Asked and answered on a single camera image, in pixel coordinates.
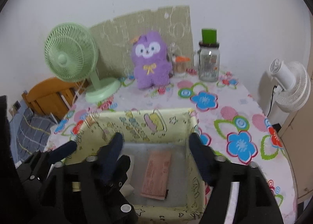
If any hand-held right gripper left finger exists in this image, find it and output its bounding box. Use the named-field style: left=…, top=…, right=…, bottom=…
left=40, top=132, right=124, bottom=224

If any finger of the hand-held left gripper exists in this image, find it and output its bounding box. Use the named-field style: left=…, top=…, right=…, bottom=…
left=48, top=140, right=78, bottom=166
left=108, top=155, right=139, bottom=224

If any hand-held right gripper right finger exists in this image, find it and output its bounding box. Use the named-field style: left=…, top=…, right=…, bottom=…
left=189, top=132, right=284, bottom=224

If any yellow printed fabric storage box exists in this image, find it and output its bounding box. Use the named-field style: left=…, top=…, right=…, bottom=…
left=71, top=108, right=206, bottom=222

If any pink flat packet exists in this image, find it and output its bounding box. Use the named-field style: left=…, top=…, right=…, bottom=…
left=140, top=151, right=172, bottom=200

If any grey plaid pillow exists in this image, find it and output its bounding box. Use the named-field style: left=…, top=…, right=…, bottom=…
left=15, top=107, right=57, bottom=161

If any blue bed sheet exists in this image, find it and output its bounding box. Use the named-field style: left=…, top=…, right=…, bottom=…
left=9, top=99, right=27, bottom=166

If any wooden chair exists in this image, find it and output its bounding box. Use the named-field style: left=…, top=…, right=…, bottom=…
left=22, top=77, right=84, bottom=122

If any cotton swab container orange lid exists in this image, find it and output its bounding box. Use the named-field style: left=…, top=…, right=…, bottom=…
left=172, top=55, right=190, bottom=78

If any glass jar with black lid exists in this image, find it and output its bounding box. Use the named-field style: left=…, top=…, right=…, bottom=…
left=193, top=41, right=222, bottom=83

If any purple plush toy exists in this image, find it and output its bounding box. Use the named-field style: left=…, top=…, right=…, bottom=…
left=132, top=31, right=173, bottom=90

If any green desk fan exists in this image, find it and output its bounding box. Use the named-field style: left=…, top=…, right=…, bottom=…
left=44, top=22, right=121, bottom=103

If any beige wooden cabinet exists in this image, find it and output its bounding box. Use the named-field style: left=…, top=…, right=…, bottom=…
left=279, top=67, right=313, bottom=205

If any white fan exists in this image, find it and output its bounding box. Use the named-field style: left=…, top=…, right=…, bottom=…
left=259, top=59, right=311, bottom=113

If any green patterned board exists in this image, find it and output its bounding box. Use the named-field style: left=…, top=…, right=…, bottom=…
left=89, top=5, right=195, bottom=79

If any green plastic cup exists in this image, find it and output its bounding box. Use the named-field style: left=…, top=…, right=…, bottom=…
left=201, top=28, right=218, bottom=43

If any white fan cord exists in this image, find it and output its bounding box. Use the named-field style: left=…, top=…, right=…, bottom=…
left=72, top=80, right=87, bottom=108

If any black fan cable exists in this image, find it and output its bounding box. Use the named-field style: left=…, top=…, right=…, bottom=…
left=266, top=84, right=277, bottom=117

